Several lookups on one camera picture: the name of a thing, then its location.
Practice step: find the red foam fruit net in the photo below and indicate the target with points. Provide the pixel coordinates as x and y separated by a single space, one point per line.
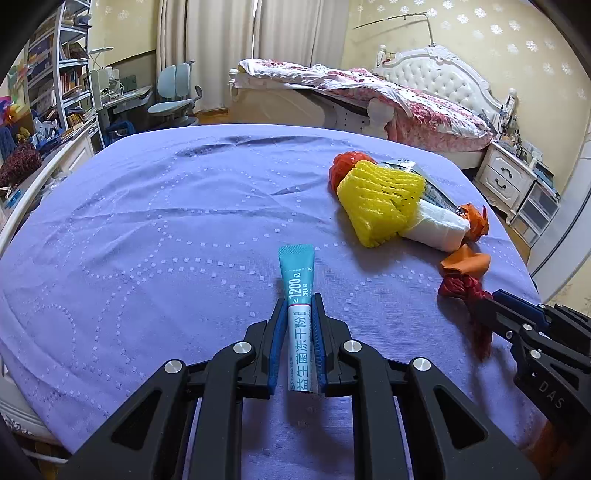
346 166

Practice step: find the rows of shelved books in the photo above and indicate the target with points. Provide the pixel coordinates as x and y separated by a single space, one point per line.
74 78

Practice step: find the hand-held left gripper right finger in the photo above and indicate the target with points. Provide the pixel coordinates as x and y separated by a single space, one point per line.
320 350

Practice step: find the blue flat box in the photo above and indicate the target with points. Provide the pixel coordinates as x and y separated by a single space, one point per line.
542 173

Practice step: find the orange red balloon wrapper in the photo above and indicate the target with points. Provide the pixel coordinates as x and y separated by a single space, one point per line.
457 286

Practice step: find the white curved bed rail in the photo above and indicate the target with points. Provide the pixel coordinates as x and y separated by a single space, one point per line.
32 187

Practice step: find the grey study desk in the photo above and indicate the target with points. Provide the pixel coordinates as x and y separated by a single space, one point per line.
129 97

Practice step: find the clear plastic drawer unit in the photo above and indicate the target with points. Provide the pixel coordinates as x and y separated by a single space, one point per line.
535 207

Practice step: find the white carved nightstand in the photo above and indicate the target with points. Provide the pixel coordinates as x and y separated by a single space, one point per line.
501 175

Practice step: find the blue bag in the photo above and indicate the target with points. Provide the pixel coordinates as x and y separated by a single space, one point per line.
117 134

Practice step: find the maroon fluffy cloth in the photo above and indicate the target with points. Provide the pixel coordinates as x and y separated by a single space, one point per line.
21 161

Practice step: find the yellow foam fruit net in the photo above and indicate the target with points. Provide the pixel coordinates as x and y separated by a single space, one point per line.
374 198

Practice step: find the teal powder sachet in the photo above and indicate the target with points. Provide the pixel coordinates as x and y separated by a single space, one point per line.
298 277

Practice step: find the white bookshelf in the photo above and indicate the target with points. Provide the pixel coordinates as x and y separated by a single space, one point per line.
60 46

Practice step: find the purple bed sheet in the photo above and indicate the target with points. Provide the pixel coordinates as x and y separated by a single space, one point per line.
161 230

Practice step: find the white tissue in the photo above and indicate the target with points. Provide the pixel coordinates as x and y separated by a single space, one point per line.
438 226

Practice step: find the light blue desk chair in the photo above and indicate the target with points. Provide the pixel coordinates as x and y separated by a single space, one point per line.
175 81

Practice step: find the cream window curtains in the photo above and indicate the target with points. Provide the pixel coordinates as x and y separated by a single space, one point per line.
286 32

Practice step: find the bed with floral quilt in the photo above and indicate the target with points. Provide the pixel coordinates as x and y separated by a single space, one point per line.
286 106

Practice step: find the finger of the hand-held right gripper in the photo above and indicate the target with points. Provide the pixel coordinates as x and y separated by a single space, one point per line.
521 307
496 318

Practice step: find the floral pink quilt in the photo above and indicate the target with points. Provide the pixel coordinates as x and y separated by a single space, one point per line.
415 106

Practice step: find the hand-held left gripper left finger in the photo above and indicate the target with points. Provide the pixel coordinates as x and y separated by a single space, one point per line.
276 350

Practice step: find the white tufted headboard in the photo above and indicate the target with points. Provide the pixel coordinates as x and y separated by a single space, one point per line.
443 76

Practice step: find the cluster of small bottles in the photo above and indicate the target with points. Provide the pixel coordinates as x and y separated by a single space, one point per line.
515 134

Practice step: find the silver foil packet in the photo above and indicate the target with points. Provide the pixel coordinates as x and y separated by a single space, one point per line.
399 165

